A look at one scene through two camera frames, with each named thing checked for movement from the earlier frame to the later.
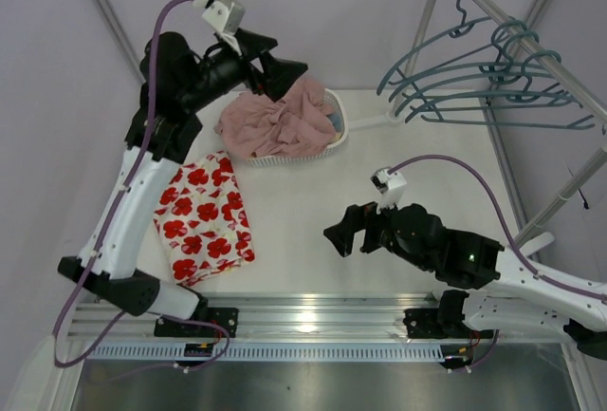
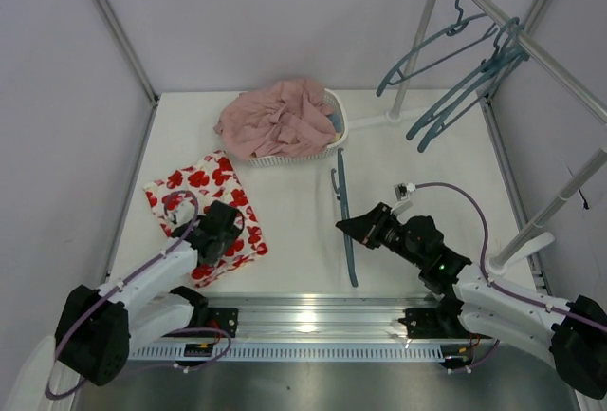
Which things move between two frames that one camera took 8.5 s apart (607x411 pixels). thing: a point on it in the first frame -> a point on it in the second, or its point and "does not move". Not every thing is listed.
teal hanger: x=515 y=109 -> x=342 y=193
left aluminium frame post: x=108 y=13 does not move
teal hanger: x=480 y=92 -> x=505 y=60
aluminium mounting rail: x=256 y=317 does not move
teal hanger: x=505 y=38 -> x=502 y=58
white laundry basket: x=321 y=153 does not move
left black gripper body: x=253 y=67 -> x=188 y=233
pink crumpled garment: x=298 y=122 does not move
